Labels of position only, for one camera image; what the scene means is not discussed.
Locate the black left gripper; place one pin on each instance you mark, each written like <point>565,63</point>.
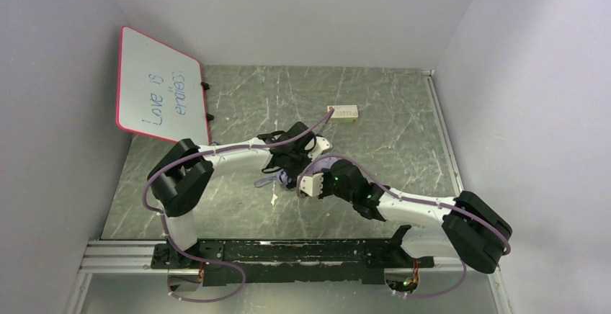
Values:
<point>290,163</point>

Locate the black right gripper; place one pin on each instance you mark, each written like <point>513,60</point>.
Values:
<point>327,184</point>

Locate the light purple folding umbrella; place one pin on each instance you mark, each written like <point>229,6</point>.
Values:
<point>286,179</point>

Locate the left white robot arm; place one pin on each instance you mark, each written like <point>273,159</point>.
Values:
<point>176,184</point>

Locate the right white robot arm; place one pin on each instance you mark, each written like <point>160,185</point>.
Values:
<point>462,227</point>

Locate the small white cardboard box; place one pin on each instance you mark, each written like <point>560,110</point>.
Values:
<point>343,113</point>

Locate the red framed whiteboard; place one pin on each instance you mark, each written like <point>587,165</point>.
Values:
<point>159,90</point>

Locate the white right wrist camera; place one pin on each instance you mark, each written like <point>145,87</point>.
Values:
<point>311,185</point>

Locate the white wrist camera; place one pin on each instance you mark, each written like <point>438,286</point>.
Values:
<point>320,146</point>
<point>311,185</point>

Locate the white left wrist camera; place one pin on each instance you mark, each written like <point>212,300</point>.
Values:
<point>320,146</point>

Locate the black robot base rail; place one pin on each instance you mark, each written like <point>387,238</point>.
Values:
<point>224,262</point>

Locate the aluminium frame rail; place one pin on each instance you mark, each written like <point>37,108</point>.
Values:
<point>123,257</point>

